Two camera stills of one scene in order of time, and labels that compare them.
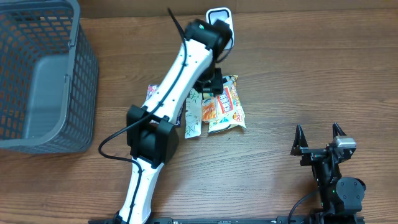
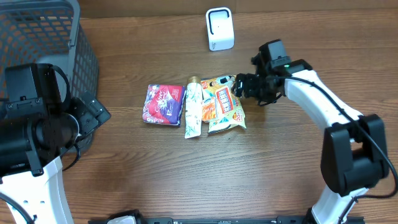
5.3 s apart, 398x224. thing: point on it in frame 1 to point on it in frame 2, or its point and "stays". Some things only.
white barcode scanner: [222, 14] stays
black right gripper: [299, 148] to [246, 89]
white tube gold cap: [193, 113] stays
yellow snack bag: [229, 109] stays
